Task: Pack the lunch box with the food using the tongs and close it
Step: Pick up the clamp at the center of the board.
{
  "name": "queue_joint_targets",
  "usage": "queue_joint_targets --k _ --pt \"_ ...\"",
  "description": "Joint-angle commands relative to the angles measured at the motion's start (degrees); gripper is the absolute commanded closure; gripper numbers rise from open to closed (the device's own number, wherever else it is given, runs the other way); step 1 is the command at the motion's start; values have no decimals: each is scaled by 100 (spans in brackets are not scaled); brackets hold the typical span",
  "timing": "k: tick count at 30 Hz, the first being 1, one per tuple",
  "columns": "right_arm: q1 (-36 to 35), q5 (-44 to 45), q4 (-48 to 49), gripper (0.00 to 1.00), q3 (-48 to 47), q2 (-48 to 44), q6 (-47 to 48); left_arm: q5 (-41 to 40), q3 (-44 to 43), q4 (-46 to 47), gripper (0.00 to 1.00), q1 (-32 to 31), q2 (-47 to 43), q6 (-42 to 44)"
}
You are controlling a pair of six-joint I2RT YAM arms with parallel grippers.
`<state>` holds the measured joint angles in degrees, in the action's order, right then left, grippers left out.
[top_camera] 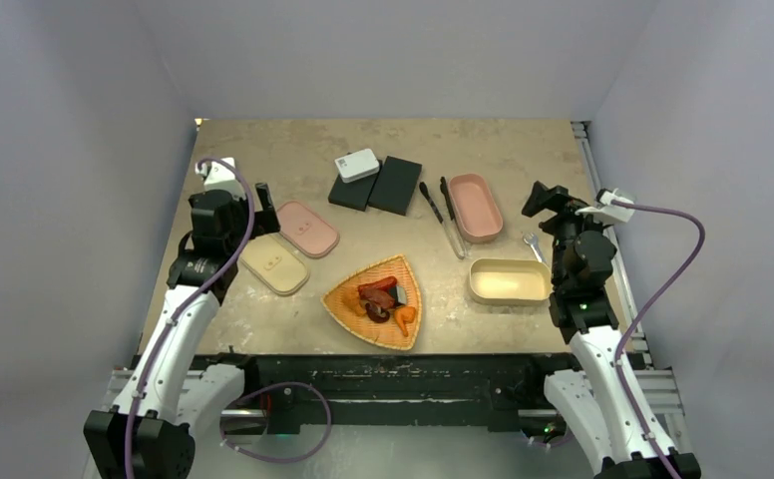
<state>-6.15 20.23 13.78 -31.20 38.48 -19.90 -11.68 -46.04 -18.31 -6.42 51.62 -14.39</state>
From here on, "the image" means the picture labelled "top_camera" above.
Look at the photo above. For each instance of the fried chicken piece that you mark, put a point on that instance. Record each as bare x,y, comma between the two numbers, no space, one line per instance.
351,300

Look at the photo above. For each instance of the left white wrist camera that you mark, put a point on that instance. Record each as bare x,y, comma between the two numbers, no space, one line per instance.
218,175

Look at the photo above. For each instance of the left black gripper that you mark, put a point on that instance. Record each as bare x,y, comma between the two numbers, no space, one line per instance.
264,222

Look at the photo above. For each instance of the black wrapped rice roll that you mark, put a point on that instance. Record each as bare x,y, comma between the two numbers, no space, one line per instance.
399,295

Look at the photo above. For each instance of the black metal tongs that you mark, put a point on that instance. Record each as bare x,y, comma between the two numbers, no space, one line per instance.
447,221

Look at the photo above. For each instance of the pink lunch box lid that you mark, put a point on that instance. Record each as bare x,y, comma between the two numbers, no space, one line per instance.
306,230

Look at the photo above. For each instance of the red sausage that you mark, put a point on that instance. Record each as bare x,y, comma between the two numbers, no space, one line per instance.
384,284

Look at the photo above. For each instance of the dark brown meat slice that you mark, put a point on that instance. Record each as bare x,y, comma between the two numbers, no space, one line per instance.
378,305

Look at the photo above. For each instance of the beige lunch box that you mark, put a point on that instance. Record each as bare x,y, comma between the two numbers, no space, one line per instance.
498,281

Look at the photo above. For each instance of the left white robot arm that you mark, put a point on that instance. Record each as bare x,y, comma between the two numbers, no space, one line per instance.
149,431

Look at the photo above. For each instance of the pink lunch box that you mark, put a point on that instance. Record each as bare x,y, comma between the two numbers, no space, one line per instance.
478,216

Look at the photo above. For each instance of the white small device box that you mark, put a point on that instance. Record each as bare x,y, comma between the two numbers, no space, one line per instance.
357,165

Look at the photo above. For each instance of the woven bamboo basket tray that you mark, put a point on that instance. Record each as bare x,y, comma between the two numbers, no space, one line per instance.
387,334

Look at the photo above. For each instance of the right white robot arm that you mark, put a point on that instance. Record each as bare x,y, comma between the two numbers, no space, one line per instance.
602,403

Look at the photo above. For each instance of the beige lunch box lid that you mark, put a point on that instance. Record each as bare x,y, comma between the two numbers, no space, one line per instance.
274,265

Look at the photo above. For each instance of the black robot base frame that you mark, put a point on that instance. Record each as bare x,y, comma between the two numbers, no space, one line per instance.
500,392

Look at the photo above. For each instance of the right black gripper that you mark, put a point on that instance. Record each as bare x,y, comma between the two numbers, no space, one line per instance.
554,199

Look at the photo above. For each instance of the right black box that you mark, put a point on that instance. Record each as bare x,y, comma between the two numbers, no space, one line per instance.
395,186

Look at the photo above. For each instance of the black box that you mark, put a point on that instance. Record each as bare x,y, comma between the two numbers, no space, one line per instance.
354,195
395,186

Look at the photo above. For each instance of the left black box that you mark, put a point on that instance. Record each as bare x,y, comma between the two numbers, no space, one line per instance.
354,195

